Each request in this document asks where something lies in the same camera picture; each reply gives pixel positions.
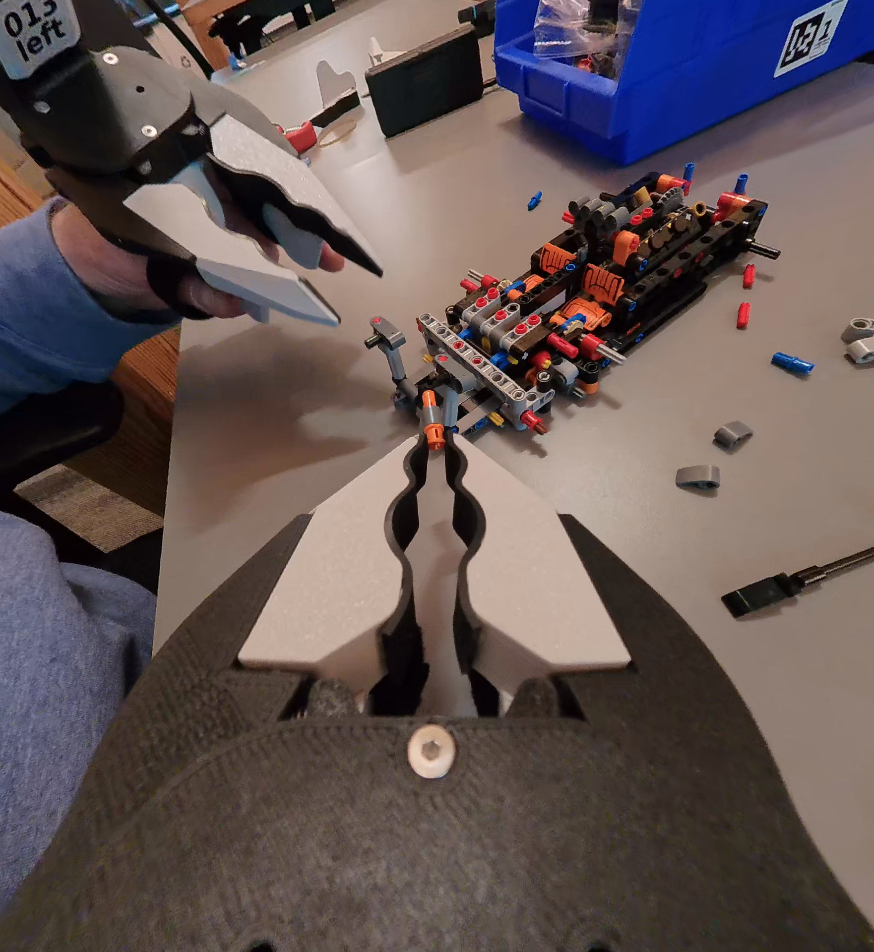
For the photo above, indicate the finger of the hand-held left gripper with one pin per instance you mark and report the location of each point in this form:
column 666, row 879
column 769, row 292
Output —
column 236, row 275
column 281, row 171

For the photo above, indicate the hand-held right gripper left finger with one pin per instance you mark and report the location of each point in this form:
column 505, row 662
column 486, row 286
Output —
column 325, row 595

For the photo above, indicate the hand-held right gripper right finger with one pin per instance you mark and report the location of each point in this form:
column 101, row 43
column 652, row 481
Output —
column 541, row 595

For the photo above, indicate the orange lego pin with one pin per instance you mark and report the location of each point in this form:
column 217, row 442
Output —
column 434, row 436

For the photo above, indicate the partly built lego car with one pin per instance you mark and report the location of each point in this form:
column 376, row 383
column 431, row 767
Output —
column 601, row 297

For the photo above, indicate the grey quarter-round lego piece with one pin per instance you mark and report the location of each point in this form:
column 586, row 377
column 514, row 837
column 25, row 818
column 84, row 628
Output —
column 699, row 476
column 733, row 435

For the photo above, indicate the black lego shaft piece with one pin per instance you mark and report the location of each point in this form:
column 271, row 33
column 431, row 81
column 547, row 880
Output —
column 761, row 595

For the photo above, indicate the long blue lego pin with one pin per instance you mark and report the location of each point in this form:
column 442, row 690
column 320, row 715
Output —
column 792, row 363

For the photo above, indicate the person's left hand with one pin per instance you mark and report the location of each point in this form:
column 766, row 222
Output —
column 102, row 253

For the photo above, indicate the red black hand tool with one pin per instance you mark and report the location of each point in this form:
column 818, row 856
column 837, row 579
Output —
column 301, row 137

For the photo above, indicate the rubber band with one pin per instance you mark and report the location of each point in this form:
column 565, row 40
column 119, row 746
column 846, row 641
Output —
column 324, row 137

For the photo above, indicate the black tripod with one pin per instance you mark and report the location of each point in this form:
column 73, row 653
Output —
column 180, row 41

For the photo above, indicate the black box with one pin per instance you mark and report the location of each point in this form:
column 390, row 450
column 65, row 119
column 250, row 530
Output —
column 426, row 82

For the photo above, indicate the black plug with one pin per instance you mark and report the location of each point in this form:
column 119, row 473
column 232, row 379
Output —
column 476, row 11

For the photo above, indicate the black office chair armrest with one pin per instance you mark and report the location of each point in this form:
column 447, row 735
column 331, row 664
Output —
column 28, row 439

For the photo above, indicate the person's blue sweater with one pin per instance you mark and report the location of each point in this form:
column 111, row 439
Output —
column 35, row 669

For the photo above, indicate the pile of clear plastic bags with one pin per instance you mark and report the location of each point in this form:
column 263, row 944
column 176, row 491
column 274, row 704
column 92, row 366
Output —
column 586, row 37

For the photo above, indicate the blue plastic bin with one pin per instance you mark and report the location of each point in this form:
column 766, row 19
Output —
column 667, row 89

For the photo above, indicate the white plastic bracket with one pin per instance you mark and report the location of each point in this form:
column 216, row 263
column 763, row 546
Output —
column 336, row 89

